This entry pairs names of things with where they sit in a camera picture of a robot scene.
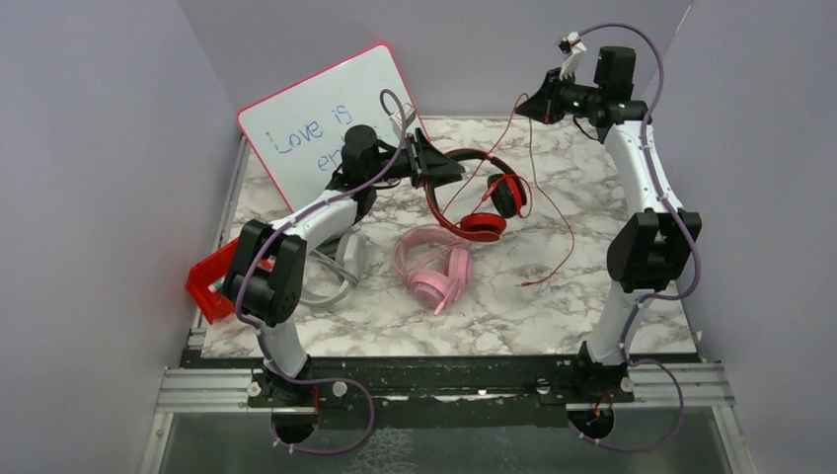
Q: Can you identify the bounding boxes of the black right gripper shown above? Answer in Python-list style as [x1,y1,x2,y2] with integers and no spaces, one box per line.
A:
[515,68,602,125]

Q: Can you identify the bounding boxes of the pink headphones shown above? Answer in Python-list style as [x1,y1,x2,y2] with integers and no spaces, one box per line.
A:
[392,224,473,315]

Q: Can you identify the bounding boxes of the black metal base rail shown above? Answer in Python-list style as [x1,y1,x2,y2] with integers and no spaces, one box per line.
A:
[180,347,704,434]

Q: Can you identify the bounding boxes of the red plastic bin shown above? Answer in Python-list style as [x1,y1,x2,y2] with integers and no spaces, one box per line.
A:
[186,238,239,325]

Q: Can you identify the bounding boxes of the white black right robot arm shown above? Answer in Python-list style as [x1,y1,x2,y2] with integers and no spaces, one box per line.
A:
[515,38,702,402]

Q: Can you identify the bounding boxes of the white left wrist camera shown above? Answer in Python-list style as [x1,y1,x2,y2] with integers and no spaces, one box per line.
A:
[389,103,417,138]

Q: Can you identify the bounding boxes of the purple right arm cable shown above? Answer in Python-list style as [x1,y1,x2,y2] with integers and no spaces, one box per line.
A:
[578,24,704,454]

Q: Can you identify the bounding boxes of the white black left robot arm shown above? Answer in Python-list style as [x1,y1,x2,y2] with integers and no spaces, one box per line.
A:
[222,124,465,406]

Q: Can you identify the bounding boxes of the white green marker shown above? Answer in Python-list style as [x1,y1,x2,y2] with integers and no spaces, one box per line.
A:
[207,279,223,293]

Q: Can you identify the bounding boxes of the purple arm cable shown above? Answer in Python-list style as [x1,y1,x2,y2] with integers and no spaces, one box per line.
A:
[233,88,408,457]
[578,24,704,454]

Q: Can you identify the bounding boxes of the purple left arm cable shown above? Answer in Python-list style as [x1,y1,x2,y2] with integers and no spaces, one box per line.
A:
[233,88,408,457]

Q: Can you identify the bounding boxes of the grey headphone cable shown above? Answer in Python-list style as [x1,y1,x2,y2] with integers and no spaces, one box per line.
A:
[307,232,361,289]

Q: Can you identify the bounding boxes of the red headphone cable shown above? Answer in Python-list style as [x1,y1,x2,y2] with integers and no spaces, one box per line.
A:
[441,93,576,289]

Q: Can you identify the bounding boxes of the red black headphones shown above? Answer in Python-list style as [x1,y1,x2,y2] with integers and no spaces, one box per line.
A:
[423,148,531,243]

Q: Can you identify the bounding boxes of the grey white headphones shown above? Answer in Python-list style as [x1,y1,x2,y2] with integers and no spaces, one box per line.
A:
[300,230,370,309]

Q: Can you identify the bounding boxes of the pink framed whiteboard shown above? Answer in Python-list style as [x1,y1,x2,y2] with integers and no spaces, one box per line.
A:
[237,42,415,211]

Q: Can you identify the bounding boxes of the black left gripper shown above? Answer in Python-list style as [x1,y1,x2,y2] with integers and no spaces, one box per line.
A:
[365,126,464,190]

